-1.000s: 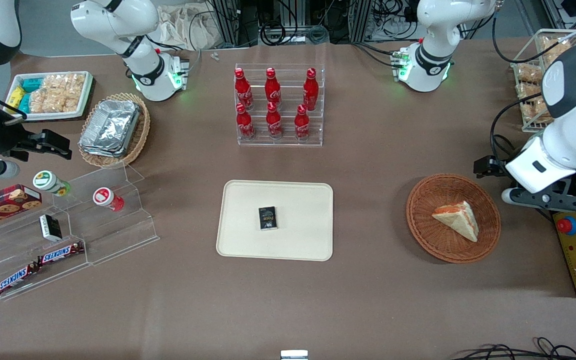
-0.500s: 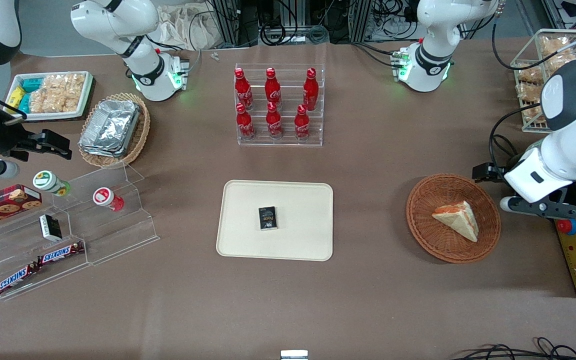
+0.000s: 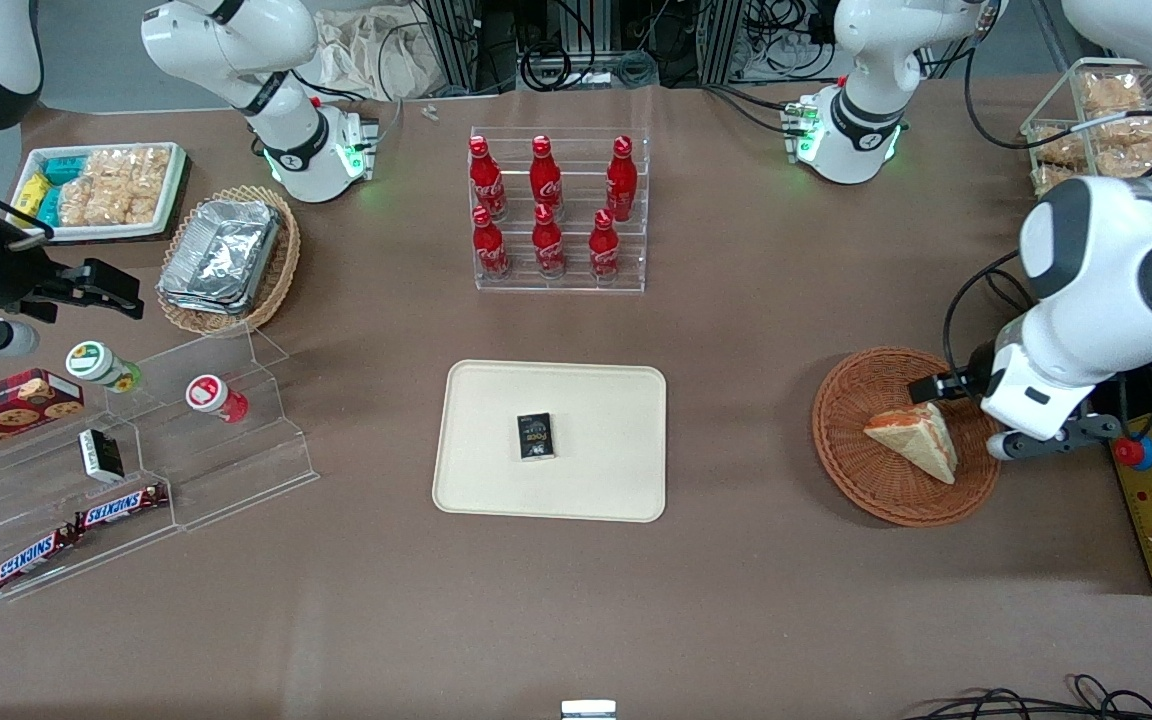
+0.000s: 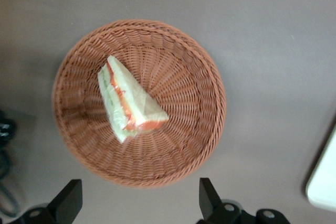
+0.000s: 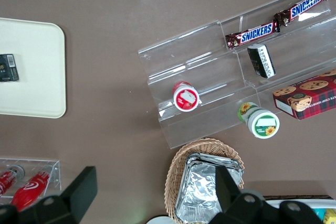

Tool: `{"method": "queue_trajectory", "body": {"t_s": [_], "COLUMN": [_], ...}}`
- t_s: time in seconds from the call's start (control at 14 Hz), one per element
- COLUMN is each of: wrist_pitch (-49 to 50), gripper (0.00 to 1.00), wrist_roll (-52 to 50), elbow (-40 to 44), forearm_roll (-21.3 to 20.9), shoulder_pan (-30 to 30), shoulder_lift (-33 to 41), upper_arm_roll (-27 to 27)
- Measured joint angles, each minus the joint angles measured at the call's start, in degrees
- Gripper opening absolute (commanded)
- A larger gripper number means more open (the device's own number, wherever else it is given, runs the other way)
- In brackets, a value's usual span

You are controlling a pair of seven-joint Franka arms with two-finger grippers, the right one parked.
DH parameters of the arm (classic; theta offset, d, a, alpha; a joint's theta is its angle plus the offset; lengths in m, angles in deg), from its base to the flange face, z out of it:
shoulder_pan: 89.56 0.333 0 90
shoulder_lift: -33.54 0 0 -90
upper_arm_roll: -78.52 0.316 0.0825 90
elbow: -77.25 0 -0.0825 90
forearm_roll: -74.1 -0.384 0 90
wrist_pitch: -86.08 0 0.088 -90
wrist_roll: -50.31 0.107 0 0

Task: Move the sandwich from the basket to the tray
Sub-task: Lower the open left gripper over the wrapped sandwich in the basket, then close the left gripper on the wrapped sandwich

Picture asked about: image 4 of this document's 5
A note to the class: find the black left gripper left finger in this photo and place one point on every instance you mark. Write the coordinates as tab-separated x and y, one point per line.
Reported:
63	205

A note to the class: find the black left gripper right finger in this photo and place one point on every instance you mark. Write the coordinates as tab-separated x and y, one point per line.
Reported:
212	208

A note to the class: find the plastic-wrapped triangle sandwich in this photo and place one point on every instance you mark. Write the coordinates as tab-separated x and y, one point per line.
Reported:
123	98

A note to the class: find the round brown wicker basket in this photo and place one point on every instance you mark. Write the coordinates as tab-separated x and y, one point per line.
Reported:
181	119

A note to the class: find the white plastic tray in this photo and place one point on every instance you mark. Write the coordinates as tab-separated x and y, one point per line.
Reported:
324	182

